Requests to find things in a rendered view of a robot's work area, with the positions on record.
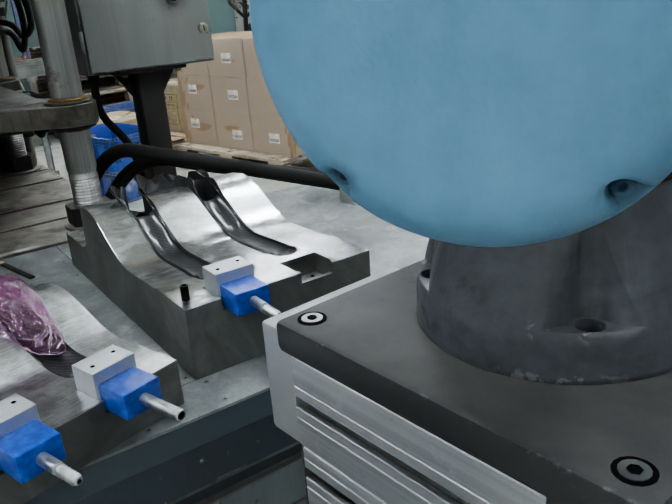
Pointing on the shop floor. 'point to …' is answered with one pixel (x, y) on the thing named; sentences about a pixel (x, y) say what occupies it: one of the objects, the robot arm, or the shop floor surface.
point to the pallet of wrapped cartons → (234, 106)
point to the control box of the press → (139, 55)
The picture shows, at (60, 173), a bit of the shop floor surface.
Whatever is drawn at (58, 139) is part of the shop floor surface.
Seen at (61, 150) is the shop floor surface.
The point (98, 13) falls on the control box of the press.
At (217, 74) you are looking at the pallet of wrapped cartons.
